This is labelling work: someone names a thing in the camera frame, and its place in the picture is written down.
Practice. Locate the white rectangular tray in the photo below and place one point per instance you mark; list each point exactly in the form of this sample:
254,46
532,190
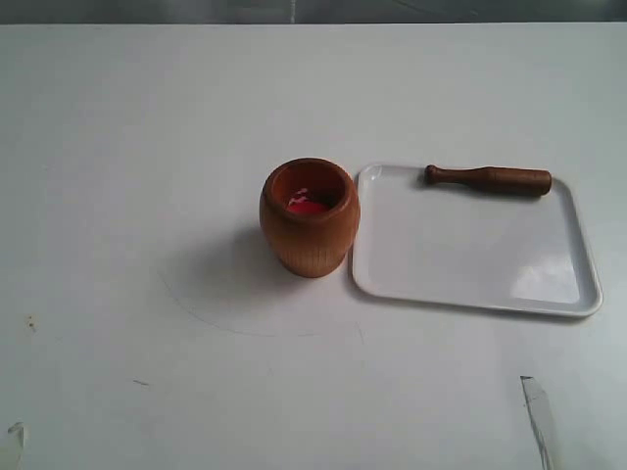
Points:
450,246

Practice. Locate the dark wooden pestle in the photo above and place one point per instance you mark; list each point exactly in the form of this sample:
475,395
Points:
494,179

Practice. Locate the wooden mortar cup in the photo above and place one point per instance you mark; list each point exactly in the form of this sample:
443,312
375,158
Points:
310,245

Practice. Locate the red item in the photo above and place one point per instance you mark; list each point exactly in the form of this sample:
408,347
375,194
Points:
304,201

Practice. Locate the clear tape strip right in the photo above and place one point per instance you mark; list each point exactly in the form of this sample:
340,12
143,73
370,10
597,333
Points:
542,422

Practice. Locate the clear tape piece left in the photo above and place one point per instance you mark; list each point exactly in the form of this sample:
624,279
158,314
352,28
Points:
17,436

